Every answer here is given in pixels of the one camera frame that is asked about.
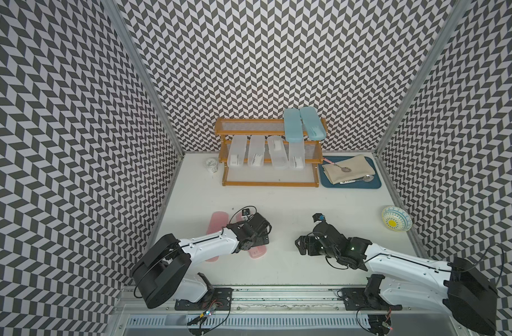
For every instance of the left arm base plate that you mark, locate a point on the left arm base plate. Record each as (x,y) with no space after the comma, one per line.
(220,298)

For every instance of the wooden three-tier shelf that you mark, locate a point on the wooden three-tier shelf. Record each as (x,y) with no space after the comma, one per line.
(266,175)

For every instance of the beige folded cloth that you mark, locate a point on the beige folded cloth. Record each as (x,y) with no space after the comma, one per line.
(359,166)

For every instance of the clear pencil case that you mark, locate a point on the clear pencil case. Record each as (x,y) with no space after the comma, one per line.
(296,155)
(237,151)
(276,149)
(256,151)

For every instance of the pink pencil case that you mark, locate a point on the pink pencil case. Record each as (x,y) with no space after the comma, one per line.
(216,222)
(255,252)

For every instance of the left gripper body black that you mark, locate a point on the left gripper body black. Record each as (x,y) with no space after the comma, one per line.
(260,240)

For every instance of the clear plastic cup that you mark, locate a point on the clear plastic cup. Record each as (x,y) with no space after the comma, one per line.
(211,165)

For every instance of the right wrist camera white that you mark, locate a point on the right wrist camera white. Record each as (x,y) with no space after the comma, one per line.
(318,217)

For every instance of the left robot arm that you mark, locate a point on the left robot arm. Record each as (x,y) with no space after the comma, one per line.
(162,273)

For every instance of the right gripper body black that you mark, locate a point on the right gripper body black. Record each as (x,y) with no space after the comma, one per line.
(329,252)

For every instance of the metal spoon on tray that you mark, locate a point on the metal spoon on tray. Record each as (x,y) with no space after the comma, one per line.
(366,179)

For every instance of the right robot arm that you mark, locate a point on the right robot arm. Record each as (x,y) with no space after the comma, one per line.
(399,281)

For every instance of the metal spoon pink handle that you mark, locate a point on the metal spoon pink handle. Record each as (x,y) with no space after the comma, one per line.
(343,169)

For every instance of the yellow patterned bowl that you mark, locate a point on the yellow patterned bowl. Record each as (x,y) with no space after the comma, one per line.
(396,219)

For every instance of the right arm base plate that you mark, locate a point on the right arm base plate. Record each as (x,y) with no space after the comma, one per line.
(356,299)

